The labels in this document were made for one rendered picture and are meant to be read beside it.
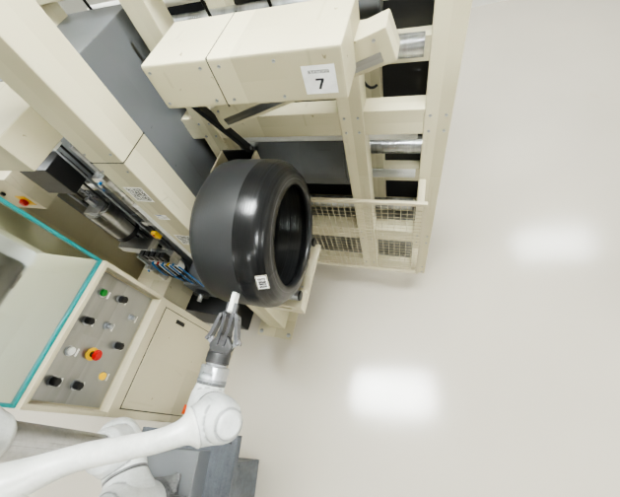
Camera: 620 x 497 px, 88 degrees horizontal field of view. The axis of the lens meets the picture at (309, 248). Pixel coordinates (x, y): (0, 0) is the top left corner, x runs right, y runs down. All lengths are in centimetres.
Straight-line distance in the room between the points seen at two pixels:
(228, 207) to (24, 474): 81
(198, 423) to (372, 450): 141
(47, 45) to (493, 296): 240
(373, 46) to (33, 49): 81
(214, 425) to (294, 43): 96
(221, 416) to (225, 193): 65
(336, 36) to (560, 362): 210
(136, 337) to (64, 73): 114
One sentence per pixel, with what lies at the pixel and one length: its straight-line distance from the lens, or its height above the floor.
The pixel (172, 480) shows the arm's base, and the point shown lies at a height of 77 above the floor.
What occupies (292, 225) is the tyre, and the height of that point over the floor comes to 98.
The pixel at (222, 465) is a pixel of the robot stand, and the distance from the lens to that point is 171.
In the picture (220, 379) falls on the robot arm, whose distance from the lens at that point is 110.
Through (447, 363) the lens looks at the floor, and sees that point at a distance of 226.
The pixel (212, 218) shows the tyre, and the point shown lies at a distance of 109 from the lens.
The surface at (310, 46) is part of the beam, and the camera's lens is 93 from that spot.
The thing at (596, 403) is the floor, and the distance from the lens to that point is 245.
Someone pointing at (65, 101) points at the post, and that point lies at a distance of 103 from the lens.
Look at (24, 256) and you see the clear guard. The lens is 139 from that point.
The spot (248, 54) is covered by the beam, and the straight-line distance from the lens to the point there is 99.
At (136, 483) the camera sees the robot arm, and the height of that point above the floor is 95.
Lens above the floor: 219
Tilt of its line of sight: 57 degrees down
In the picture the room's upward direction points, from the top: 24 degrees counter-clockwise
